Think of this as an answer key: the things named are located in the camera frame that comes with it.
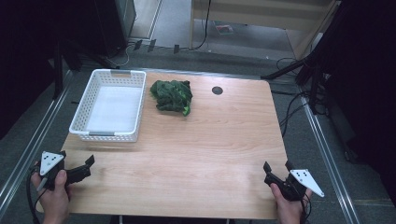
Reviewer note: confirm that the white perforated plastic basket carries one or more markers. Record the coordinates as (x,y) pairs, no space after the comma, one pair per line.
(112,109)

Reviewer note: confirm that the grey tape strip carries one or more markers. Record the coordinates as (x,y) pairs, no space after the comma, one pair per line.
(176,48)
(151,45)
(138,44)

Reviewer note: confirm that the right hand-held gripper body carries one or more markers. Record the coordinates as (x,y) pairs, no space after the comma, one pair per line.
(303,182)

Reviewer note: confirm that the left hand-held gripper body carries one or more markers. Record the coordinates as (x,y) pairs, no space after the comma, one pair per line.
(49,161)

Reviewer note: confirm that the person's right hand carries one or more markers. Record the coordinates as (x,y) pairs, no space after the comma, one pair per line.
(288,208)

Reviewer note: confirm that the light wooden furniture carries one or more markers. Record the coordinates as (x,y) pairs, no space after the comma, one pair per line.
(264,12)

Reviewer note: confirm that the black metal stand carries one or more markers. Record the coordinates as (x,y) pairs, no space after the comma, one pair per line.
(308,74)
(63,62)

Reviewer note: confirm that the black cabinet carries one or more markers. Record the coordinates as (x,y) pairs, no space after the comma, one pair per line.
(115,25)

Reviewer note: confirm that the black round table grommet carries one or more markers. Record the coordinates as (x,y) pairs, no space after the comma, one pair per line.
(217,90)

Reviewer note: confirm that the person's left hand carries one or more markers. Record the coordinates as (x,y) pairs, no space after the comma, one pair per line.
(54,202)

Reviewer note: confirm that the metal floor rail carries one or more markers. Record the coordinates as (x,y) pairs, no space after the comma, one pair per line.
(202,73)
(31,146)
(330,161)

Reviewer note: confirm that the red paper on floor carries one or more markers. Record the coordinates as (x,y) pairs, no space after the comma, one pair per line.
(224,29)

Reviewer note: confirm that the green fleece garment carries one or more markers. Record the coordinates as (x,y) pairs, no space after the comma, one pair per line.
(172,97)

